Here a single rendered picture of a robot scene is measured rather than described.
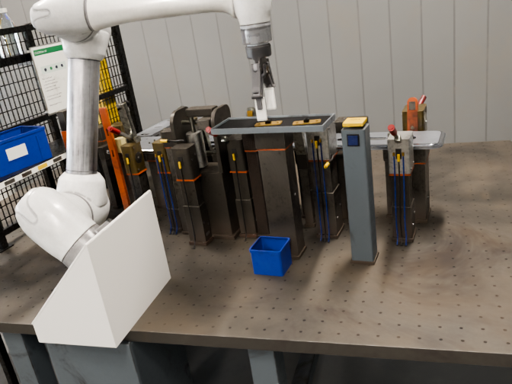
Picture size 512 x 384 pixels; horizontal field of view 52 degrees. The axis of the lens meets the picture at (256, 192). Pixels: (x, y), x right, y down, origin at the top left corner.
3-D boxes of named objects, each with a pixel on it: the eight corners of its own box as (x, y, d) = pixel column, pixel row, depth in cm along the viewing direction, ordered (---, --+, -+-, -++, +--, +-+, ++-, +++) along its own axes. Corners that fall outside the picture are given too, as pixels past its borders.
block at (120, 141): (144, 216, 230) (125, 136, 217) (139, 219, 227) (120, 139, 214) (138, 216, 232) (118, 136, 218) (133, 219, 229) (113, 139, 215)
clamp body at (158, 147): (193, 224, 216) (175, 136, 202) (180, 236, 207) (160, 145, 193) (179, 223, 218) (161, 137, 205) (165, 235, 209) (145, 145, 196)
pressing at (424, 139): (446, 129, 188) (446, 126, 188) (441, 150, 170) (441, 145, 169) (132, 138, 245) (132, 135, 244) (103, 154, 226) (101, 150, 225)
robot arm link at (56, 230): (52, 270, 155) (-6, 222, 154) (78, 254, 172) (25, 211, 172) (84, 228, 152) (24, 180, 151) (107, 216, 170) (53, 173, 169)
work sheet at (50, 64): (81, 104, 261) (64, 40, 250) (49, 116, 242) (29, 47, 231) (78, 104, 261) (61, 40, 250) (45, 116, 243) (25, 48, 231)
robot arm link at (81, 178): (45, 238, 173) (72, 224, 194) (93, 242, 172) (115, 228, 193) (47, -6, 161) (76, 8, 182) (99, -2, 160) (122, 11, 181)
